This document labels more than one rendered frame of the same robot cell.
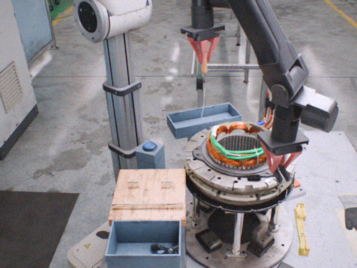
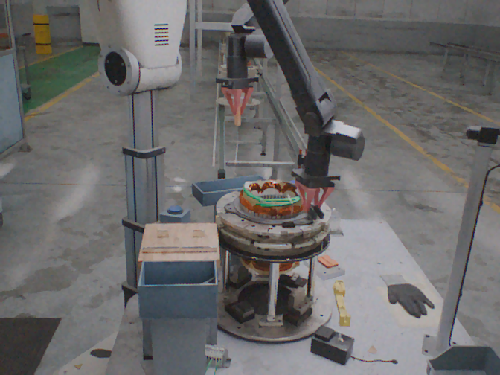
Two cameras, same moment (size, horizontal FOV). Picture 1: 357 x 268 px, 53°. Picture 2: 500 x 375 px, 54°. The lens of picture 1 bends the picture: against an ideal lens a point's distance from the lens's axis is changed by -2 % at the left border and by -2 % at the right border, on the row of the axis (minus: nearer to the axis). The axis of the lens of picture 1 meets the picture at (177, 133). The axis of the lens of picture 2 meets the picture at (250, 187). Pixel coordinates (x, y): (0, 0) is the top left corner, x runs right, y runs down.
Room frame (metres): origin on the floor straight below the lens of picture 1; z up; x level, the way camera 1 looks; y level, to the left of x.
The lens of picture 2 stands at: (-0.38, 0.09, 1.64)
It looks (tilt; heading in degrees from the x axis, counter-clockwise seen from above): 21 degrees down; 351
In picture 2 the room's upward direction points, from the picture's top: 3 degrees clockwise
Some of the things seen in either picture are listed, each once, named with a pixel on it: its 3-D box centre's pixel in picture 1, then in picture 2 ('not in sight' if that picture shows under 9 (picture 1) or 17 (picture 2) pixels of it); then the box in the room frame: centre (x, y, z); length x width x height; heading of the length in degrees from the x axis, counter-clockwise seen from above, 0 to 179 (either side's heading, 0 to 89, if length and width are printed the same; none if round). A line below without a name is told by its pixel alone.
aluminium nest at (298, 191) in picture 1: (286, 185); (324, 265); (1.05, -0.41, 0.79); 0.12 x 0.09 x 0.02; 20
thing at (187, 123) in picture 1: (203, 147); (231, 222); (1.14, -0.10, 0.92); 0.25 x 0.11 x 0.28; 107
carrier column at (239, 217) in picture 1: (237, 230); (272, 290); (0.74, -0.17, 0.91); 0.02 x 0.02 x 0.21
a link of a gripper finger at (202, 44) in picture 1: (204, 46); (239, 97); (0.95, -0.08, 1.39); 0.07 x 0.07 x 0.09; 30
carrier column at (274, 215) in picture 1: (276, 201); (312, 267); (0.85, -0.31, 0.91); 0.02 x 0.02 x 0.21
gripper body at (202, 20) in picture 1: (202, 19); (236, 70); (0.95, -0.08, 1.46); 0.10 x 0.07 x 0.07; 120
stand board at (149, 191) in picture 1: (149, 195); (180, 244); (0.74, 0.08, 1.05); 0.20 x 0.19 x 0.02; 178
